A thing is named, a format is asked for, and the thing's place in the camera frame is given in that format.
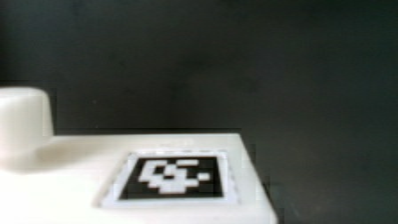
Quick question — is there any white drawer box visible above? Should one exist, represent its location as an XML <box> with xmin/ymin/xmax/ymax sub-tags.
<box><xmin>0</xmin><ymin>87</ymin><xmax>277</xmax><ymax>224</ymax></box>

